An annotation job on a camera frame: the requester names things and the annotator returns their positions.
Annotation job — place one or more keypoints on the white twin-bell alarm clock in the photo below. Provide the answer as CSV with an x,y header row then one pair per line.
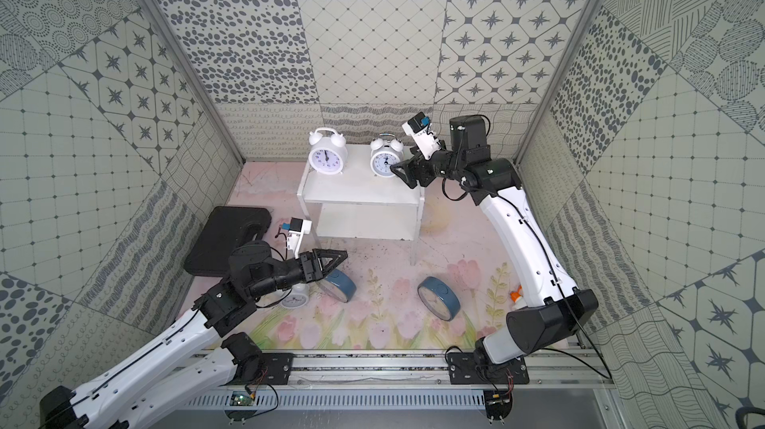
x,y
328,153
296,297
386,151

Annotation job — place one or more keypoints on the black plastic tool case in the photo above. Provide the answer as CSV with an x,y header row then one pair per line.
x,y
226,229

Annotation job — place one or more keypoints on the aluminium mounting rail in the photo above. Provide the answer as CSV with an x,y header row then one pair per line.
x,y
370,369

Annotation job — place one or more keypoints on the white perforated cable duct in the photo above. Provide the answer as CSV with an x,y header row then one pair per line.
x,y
339,399

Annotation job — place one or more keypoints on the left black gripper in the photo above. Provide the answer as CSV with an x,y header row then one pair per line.
x,y
308,267

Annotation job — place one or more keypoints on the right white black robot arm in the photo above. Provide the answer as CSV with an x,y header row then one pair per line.
x,y
556,306

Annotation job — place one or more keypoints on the white two-tier shelf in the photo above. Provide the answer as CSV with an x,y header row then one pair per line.
x,y
356,204

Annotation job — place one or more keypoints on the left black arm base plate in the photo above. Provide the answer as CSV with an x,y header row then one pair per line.
x,y
271,368

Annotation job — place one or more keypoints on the blue round alarm clock right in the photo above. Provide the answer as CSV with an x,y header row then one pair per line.
x,y
439,299

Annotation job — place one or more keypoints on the blue round alarm clock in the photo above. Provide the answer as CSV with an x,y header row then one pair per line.
x,y
439,299
338,286

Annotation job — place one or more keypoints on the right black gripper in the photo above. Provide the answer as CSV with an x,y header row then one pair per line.
x,y
417,163

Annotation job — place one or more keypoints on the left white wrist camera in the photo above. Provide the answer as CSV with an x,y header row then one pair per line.
x,y
295,232

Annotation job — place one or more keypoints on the blue round alarm clock left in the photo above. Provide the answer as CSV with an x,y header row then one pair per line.
x,y
338,286

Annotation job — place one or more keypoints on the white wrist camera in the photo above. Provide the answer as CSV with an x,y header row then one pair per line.
x,y
418,129
295,232

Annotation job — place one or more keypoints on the orange handled pliers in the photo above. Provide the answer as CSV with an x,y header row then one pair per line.
x,y
517,298

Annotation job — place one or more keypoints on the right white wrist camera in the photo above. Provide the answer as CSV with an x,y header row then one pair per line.
x,y
418,129

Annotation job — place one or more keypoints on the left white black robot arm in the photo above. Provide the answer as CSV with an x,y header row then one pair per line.
x,y
201,350

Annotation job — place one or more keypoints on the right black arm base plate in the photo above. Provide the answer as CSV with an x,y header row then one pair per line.
x,y
464,369

